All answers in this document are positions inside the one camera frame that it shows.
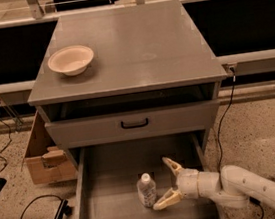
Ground black power cable right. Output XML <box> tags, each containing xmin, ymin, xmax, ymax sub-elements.
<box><xmin>204</xmin><ymin>65</ymin><xmax>266</xmax><ymax>219</ymax></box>

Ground brown cardboard box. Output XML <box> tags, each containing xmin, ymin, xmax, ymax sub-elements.
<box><xmin>24</xmin><ymin>113</ymin><xmax>77</xmax><ymax>184</ymax></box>

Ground white paper bowl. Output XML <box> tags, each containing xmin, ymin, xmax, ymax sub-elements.
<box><xmin>48</xmin><ymin>45</ymin><xmax>94</xmax><ymax>76</ymax></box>

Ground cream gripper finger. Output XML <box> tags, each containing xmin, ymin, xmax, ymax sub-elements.
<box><xmin>153</xmin><ymin>189</ymin><xmax>183</xmax><ymax>211</ymax></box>
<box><xmin>162</xmin><ymin>157</ymin><xmax>184</xmax><ymax>177</ymax></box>

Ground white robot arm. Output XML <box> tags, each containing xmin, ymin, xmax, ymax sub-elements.
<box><xmin>153</xmin><ymin>157</ymin><xmax>275</xmax><ymax>211</ymax></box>

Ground closed grey upper drawer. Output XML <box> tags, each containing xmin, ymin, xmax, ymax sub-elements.
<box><xmin>45</xmin><ymin>100</ymin><xmax>219</xmax><ymax>149</ymax></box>

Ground black drawer handle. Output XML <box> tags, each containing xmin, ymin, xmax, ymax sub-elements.
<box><xmin>120</xmin><ymin>118</ymin><xmax>149</xmax><ymax>130</ymax></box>

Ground black wall cable left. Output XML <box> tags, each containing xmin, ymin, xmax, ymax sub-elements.
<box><xmin>0</xmin><ymin>99</ymin><xmax>18</xmax><ymax>176</ymax></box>

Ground grey drawer cabinet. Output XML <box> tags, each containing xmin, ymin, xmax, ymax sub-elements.
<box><xmin>28</xmin><ymin>0</ymin><xmax>227</xmax><ymax>163</ymax></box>

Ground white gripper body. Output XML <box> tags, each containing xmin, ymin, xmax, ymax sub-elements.
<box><xmin>176</xmin><ymin>168</ymin><xmax>221</xmax><ymax>199</ymax></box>

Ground clear plastic water bottle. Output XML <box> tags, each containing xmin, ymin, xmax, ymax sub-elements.
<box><xmin>136</xmin><ymin>173</ymin><xmax>157</xmax><ymax>208</ymax></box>

